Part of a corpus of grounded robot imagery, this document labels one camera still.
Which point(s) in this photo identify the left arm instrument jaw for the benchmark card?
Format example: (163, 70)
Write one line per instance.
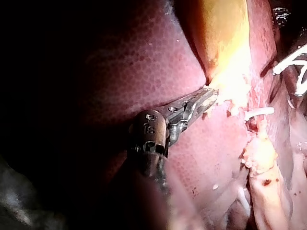
(200, 96)
(204, 106)

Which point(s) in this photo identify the pale fatty tissue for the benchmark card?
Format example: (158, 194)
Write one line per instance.
(268, 203)
(260, 153)

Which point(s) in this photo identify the gallbladder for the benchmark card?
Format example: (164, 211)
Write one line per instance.
(220, 40)

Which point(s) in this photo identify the left arm instrument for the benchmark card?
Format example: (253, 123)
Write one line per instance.
(149, 129)

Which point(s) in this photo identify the dark left arm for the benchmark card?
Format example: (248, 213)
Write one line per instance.
(146, 206)

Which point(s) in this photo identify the right arm instrument jaw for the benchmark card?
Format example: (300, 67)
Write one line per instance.
(298, 101)

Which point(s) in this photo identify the dark red liver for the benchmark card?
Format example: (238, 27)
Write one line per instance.
(148, 72)

